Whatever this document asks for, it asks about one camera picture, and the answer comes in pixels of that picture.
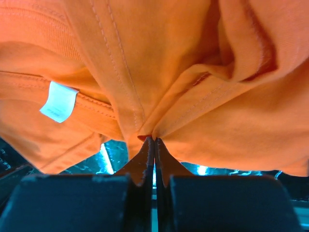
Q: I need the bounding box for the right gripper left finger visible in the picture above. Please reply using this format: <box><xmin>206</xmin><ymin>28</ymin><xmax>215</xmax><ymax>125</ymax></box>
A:
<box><xmin>0</xmin><ymin>137</ymin><xmax>154</xmax><ymax>232</ymax></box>

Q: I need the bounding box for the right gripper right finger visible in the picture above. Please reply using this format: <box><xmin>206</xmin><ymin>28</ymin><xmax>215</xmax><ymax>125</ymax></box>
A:
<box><xmin>154</xmin><ymin>139</ymin><xmax>303</xmax><ymax>232</ymax></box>

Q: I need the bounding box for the orange t shirt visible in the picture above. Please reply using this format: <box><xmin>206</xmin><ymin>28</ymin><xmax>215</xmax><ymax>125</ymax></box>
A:
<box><xmin>0</xmin><ymin>0</ymin><xmax>309</xmax><ymax>176</ymax></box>

